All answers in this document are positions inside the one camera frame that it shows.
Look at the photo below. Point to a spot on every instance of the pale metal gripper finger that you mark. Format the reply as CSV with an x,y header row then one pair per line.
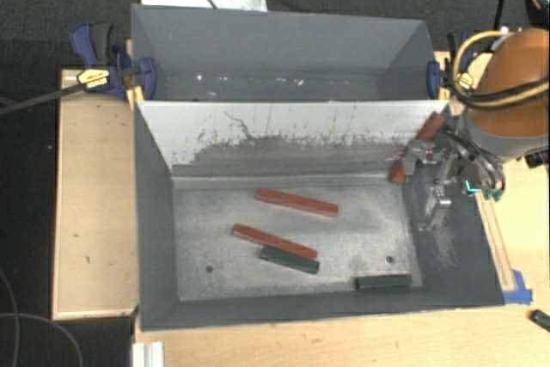
x,y
419,155
437,204

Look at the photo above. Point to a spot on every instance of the red-brown flat block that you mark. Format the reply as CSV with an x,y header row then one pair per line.
x,y
433,125
275,240
296,202

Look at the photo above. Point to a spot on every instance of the dark green flat block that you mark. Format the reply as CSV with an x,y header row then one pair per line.
x,y
383,282
292,261

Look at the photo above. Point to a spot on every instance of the grey metal bin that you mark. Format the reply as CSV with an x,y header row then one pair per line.
x,y
266,56

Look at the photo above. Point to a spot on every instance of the pale wood flat board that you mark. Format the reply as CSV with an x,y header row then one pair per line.
x,y
94,193

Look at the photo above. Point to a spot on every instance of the black cylinder on white bracket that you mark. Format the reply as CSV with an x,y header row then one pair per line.
x,y
538,159

